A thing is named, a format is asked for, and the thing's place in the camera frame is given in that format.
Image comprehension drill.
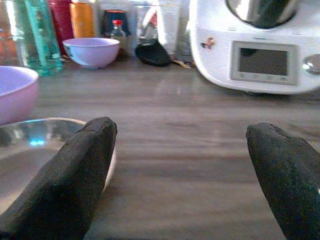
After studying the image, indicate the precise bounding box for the orange canister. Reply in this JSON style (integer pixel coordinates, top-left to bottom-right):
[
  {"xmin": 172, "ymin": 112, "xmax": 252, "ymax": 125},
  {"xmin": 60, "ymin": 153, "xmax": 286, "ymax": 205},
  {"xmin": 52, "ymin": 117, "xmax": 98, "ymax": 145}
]
[{"xmin": 69, "ymin": 1, "xmax": 95, "ymax": 39}]

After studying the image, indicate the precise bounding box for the teal glass bottle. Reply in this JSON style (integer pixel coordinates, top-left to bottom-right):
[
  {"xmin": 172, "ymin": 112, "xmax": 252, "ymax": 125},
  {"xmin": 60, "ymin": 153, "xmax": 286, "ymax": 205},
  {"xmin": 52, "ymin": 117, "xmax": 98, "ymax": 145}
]
[{"xmin": 14, "ymin": 0, "xmax": 63, "ymax": 77}]

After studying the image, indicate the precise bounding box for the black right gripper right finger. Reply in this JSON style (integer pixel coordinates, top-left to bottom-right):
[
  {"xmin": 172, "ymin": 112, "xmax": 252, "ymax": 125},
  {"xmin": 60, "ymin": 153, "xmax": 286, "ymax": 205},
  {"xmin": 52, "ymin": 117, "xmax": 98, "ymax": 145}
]
[{"xmin": 245, "ymin": 122, "xmax": 320, "ymax": 240}]

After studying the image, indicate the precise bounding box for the small lilac bowl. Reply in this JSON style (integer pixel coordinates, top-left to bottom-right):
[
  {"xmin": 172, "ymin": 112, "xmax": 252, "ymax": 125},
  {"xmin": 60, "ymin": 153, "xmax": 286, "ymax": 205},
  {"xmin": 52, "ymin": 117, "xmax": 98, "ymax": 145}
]
[{"xmin": 62, "ymin": 37, "xmax": 121, "ymax": 70}]

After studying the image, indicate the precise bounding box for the shiny metal bowl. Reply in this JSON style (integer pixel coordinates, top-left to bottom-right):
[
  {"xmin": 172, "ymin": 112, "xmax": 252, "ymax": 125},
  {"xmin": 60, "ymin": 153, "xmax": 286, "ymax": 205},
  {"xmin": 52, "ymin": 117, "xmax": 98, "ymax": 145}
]
[{"xmin": 0, "ymin": 117, "xmax": 117, "ymax": 216}]

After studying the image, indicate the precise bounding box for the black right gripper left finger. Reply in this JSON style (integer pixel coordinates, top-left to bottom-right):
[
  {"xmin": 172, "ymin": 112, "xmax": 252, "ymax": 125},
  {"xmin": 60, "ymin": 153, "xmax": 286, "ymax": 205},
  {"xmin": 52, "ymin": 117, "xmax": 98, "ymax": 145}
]
[{"xmin": 0, "ymin": 116, "xmax": 118, "ymax": 240}]

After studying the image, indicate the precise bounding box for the large lilac bowl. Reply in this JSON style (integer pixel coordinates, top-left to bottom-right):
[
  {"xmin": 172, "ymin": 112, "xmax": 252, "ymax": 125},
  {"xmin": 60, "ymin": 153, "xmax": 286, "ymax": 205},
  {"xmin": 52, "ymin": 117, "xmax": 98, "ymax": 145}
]
[{"xmin": 0, "ymin": 65, "xmax": 40, "ymax": 126}]

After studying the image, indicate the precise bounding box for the dark red canister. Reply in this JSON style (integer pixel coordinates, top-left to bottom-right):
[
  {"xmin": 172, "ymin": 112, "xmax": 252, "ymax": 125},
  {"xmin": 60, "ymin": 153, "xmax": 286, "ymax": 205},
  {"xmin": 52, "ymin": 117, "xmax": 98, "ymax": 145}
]
[{"xmin": 48, "ymin": 0, "xmax": 75, "ymax": 57}]

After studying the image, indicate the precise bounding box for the red-capped sauce bottle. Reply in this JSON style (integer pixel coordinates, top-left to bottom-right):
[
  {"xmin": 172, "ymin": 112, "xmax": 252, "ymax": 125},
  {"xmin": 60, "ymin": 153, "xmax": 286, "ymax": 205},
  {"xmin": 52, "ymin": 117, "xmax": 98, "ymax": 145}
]
[{"xmin": 109, "ymin": 19, "xmax": 127, "ymax": 55}]

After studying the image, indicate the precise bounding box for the white kitchen cooking machine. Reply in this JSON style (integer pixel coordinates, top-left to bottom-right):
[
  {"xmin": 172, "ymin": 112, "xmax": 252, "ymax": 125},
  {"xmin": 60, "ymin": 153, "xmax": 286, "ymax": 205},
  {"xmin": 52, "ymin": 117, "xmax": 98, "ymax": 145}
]
[{"xmin": 188, "ymin": 0, "xmax": 320, "ymax": 95}]

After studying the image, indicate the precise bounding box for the clear glass jar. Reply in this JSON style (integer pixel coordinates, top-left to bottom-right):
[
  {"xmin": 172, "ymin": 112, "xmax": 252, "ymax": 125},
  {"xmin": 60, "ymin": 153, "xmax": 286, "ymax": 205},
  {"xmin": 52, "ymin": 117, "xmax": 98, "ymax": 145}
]
[{"xmin": 0, "ymin": 0, "xmax": 28, "ymax": 67}]

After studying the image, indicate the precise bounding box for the steel mixing bowl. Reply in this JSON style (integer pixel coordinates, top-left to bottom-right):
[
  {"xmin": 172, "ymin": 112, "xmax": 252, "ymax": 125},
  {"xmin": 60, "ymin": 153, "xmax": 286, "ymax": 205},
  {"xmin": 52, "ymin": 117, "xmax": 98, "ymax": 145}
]
[{"xmin": 224, "ymin": 0, "xmax": 300, "ymax": 29}]

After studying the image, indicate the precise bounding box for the white tube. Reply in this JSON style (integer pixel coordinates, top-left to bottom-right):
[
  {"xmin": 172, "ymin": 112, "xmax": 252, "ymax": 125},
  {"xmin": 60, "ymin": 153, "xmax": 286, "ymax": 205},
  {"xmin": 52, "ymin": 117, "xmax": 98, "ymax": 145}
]
[{"xmin": 158, "ymin": 0, "xmax": 181, "ymax": 56}]

